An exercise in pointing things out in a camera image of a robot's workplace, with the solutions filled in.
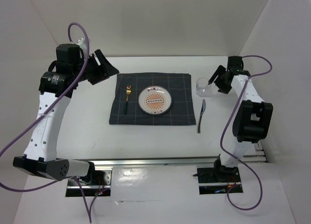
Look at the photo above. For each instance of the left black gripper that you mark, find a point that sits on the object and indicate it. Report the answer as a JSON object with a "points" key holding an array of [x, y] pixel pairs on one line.
{"points": [[100, 74]]}

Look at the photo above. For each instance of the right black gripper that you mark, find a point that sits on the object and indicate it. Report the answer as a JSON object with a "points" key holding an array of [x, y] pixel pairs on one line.
{"points": [[224, 89]]}

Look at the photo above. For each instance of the clear wine glass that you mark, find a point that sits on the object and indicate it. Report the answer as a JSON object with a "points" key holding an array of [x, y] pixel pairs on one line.
{"points": [[203, 87]]}

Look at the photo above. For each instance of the gold fork green handle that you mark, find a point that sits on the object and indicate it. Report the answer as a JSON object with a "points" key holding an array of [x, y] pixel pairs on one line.
{"points": [[128, 92]]}

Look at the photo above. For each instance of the dark checked cloth placemat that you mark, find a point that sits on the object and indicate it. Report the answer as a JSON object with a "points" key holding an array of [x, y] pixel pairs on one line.
{"points": [[181, 112]]}

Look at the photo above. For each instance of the white orange patterned plate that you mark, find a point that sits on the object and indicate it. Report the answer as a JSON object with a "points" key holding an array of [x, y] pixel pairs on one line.
{"points": [[155, 100]]}

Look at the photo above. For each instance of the silver table knife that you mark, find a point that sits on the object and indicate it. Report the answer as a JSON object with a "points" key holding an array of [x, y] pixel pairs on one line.
{"points": [[203, 108]]}

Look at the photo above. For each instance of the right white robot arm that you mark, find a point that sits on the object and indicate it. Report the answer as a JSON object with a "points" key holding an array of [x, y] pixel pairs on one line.
{"points": [[226, 162]]}

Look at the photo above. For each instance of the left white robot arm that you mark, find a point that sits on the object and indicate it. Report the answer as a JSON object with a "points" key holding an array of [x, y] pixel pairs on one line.
{"points": [[40, 157]]}

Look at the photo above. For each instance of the aluminium frame rail right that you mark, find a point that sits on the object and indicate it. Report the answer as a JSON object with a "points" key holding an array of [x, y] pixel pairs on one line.
{"points": [[246, 126]]}

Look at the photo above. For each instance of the aluminium frame rail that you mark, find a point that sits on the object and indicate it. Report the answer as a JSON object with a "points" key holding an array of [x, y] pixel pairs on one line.
{"points": [[153, 161], [246, 126]]}

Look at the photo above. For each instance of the aluminium frame rail front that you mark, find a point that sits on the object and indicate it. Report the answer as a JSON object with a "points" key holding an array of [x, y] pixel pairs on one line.
{"points": [[153, 161]]}

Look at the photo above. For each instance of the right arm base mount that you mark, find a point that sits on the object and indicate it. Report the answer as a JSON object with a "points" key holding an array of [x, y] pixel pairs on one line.
{"points": [[211, 182]]}

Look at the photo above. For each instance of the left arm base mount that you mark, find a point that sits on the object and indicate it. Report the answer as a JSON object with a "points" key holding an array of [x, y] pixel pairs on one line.
{"points": [[98, 185]]}

